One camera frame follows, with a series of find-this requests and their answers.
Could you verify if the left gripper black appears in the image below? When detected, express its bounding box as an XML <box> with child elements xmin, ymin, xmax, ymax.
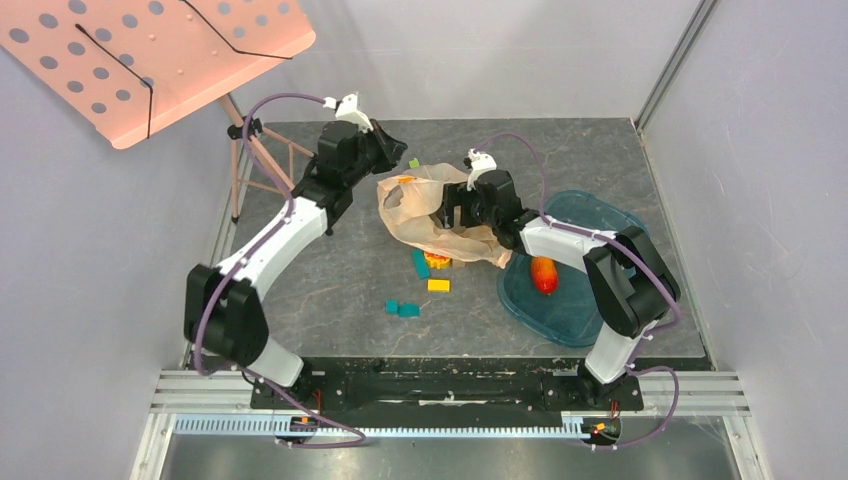
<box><xmin>345</xmin><ymin>119</ymin><xmax>409</xmax><ymax>187</ymax></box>

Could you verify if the translucent orange plastic bag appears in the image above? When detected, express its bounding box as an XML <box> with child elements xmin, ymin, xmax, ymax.
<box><xmin>376</xmin><ymin>163</ymin><xmax>512</xmax><ymax>268</ymax></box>

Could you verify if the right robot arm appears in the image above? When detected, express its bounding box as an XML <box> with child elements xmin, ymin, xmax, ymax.
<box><xmin>435</xmin><ymin>169</ymin><xmax>681</xmax><ymax>408</ymax></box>

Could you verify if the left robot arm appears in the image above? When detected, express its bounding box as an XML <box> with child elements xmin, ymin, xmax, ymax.
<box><xmin>183</xmin><ymin>121</ymin><xmax>408</xmax><ymax>408</ymax></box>

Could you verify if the teal block near bag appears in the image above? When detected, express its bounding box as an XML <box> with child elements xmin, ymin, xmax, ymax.
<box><xmin>412</xmin><ymin>250</ymin><xmax>431</xmax><ymax>280</ymax></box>

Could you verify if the yellow orange toy piece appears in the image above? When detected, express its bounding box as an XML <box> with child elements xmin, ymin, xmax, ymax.
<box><xmin>424</xmin><ymin>252</ymin><xmax>452</xmax><ymax>270</ymax></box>

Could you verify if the yellow rectangular block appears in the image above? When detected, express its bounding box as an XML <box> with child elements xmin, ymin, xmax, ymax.
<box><xmin>427</xmin><ymin>278</ymin><xmax>451</xmax><ymax>293</ymax></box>

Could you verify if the teal transparent plastic tray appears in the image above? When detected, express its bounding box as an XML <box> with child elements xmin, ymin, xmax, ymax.
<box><xmin>497</xmin><ymin>190</ymin><xmax>647</xmax><ymax>348</ymax></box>

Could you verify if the teal cube block right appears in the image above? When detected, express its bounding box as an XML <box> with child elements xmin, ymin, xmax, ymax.
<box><xmin>397</xmin><ymin>303</ymin><xmax>421</xmax><ymax>318</ymax></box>

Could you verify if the teal cube block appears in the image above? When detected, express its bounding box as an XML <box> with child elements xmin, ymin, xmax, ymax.
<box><xmin>385</xmin><ymin>300</ymin><xmax>399</xmax><ymax>315</ymax></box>
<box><xmin>397</xmin><ymin>303</ymin><xmax>421</xmax><ymax>318</ymax></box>

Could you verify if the teal cube block left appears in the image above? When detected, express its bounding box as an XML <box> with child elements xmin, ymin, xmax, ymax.
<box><xmin>385</xmin><ymin>300</ymin><xmax>399</xmax><ymax>315</ymax></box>

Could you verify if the pink music stand tripod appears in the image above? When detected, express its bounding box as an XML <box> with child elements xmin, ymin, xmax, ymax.
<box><xmin>217</xmin><ymin>92</ymin><xmax>325</xmax><ymax>225</ymax></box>

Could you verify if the pink perforated music stand desk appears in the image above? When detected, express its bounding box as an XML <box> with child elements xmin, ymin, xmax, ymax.
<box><xmin>1</xmin><ymin>1</ymin><xmax>316</xmax><ymax>149</ymax></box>

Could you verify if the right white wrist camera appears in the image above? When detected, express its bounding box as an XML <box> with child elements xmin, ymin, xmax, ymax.
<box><xmin>463</xmin><ymin>149</ymin><xmax>497</xmax><ymax>191</ymax></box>

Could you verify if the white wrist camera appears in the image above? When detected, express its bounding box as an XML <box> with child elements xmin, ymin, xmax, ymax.
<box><xmin>463</xmin><ymin>149</ymin><xmax>497</xmax><ymax>191</ymax></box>
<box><xmin>323</xmin><ymin>92</ymin><xmax>374</xmax><ymax>133</ymax></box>

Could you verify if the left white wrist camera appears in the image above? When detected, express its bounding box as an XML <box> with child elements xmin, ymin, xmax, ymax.
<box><xmin>323</xmin><ymin>92</ymin><xmax>374</xmax><ymax>133</ymax></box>

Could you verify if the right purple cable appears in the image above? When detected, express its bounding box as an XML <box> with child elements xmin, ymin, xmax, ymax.
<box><xmin>473</xmin><ymin>131</ymin><xmax>684</xmax><ymax>452</ymax></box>

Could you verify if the purple cable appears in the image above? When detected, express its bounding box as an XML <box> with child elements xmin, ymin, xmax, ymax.
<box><xmin>192</xmin><ymin>93</ymin><xmax>369</xmax><ymax>450</ymax></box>
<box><xmin>473</xmin><ymin>131</ymin><xmax>684</xmax><ymax>452</ymax></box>

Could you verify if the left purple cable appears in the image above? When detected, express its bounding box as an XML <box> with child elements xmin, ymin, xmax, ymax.
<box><xmin>192</xmin><ymin>93</ymin><xmax>369</xmax><ymax>450</ymax></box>

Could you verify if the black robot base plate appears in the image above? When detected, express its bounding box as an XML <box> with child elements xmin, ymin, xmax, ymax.
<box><xmin>289</xmin><ymin>356</ymin><xmax>644</xmax><ymax>413</ymax></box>

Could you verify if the aluminium frame rail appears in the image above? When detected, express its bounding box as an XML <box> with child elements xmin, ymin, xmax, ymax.
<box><xmin>130</xmin><ymin>371</ymin><xmax>769</xmax><ymax>479</ymax></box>

